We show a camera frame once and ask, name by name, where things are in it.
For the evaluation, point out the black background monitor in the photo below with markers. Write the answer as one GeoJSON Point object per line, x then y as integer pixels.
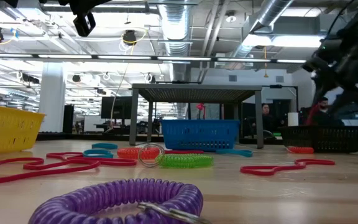
{"type": "Point", "coordinates": [117, 107]}

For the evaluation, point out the blue plastic basket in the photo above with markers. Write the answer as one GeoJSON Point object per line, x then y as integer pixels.
{"type": "Point", "coordinates": [197, 135]}

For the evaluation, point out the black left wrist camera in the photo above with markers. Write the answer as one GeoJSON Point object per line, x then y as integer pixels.
{"type": "Point", "coordinates": [84, 24]}

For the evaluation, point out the white paper roll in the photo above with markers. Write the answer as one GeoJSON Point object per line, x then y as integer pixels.
{"type": "Point", "coordinates": [293, 119]}

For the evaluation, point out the silver spiral ventilation duct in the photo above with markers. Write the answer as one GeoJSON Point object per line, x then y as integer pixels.
{"type": "Point", "coordinates": [269, 15]}
{"type": "Point", "coordinates": [176, 31]}

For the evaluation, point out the small red object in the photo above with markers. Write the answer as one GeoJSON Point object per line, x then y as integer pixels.
{"type": "Point", "coordinates": [200, 107]}

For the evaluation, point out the black plastic basket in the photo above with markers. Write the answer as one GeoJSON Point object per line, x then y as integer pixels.
{"type": "Point", "coordinates": [322, 138]}

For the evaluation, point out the white building column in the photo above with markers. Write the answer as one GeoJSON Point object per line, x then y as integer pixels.
{"type": "Point", "coordinates": [52, 96]}

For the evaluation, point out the person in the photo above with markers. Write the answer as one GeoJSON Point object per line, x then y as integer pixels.
{"type": "Point", "coordinates": [320, 115]}
{"type": "Point", "coordinates": [267, 116]}

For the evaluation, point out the black cabinet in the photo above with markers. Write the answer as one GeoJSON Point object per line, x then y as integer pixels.
{"type": "Point", "coordinates": [68, 118]}

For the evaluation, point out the yellow plastic basket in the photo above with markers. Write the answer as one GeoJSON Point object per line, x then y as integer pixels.
{"type": "Point", "coordinates": [8, 130]}

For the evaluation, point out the long ceiling light strip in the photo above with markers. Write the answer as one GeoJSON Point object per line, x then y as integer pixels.
{"type": "Point", "coordinates": [120, 57]}

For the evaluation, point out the orange coil wristband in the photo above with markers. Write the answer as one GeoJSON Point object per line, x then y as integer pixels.
{"type": "Point", "coordinates": [300, 150]}
{"type": "Point", "coordinates": [126, 153]}

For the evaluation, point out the grey perforated metal riser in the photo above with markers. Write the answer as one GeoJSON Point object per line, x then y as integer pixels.
{"type": "Point", "coordinates": [197, 91]}

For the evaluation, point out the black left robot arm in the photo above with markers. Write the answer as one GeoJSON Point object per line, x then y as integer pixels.
{"type": "Point", "coordinates": [11, 3]}

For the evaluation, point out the blue rubber band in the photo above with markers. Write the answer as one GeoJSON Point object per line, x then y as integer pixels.
{"type": "Point", "coordinates": [104, 148]}
{"type": "Point", "coordinates": [244, 153]}
{"type": "Point", "coordinates": [98, 155]}

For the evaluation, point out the long red rubber band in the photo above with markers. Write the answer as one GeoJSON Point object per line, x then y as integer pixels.
{"type": "Point", "coordinates": [250, 170]}

